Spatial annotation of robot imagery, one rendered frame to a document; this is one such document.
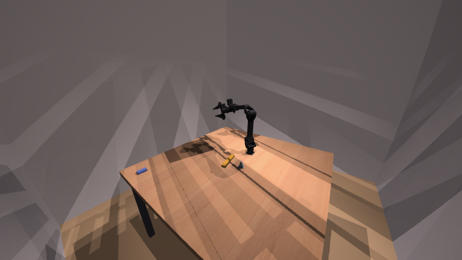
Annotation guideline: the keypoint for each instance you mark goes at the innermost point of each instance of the blue flat bar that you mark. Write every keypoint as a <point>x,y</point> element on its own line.
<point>141,170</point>

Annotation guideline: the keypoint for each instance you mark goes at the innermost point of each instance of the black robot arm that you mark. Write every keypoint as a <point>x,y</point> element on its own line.
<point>250,115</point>

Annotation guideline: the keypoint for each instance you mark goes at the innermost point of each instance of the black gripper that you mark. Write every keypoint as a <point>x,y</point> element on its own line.
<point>223,110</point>

